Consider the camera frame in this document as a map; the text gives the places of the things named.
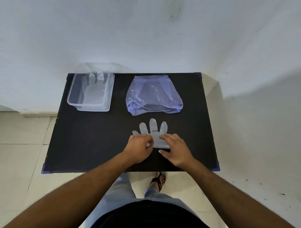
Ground person's left forearm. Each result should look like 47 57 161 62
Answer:
3 152 141 228

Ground light blue jeans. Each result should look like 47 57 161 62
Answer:
85 173 200 228

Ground person's right hand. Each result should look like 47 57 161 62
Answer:
159 134 198 168

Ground person's left hand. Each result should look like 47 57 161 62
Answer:
122 134 155 165

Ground black shirt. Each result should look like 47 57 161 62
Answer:
90 200 210 228

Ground clear plastic container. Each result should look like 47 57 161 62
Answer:
67 72 115 112

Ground person's right forearm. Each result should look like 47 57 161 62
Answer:
182 158 298 228

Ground clear disposable plastic glove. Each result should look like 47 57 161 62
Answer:
81 71 105 104
132 118 179 149

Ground black sandal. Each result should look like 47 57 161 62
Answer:
150 171 166 193

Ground person's right foot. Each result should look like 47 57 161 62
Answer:
152 173 164 189

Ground blue plastic bag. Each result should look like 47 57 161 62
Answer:
126 75 184 116

